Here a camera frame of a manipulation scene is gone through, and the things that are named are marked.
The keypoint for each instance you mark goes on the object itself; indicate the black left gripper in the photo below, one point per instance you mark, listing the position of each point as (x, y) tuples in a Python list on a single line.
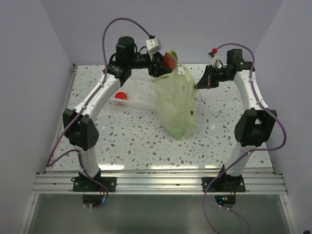
[(156, 68)]

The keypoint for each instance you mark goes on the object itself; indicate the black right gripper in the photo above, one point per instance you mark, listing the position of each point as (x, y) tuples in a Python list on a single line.
[(207, 81)]

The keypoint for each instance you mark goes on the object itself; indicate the red fake watermelon slice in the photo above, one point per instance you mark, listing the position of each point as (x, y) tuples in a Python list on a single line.
[(170, 59)]

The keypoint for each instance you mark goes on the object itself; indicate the light green avocado plastic bag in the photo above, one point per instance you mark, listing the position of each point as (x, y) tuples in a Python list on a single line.
[(175, 102)]

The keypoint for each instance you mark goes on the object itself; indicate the red fake tomato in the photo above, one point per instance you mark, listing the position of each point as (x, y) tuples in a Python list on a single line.
[(121, 95)]

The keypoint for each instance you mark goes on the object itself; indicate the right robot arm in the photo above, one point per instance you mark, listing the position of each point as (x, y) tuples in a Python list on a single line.
[(256, 123)]

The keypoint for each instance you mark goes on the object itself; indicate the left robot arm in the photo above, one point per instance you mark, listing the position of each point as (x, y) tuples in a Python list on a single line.
[(79, 123)]

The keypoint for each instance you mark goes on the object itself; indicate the white plastic mesh basket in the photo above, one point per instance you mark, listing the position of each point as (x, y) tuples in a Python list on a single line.
[(138, 90)]

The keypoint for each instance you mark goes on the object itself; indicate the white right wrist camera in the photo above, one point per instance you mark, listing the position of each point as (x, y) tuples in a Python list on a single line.
[(216, 60)]

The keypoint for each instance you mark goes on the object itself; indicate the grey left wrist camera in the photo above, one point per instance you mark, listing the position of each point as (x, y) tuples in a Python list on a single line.
[(153, 45)]

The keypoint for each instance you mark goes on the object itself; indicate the aluminium rail frame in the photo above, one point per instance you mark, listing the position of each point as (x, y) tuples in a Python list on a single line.
[(159, 179)]

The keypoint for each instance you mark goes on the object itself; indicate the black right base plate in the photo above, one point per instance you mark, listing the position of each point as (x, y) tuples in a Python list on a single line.
[(228, 184)]

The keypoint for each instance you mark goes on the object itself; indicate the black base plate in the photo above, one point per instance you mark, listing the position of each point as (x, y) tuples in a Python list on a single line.
[(84, 184), (228, 184)]

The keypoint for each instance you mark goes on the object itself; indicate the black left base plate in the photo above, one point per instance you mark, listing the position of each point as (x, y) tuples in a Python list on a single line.
[(84, 184)]

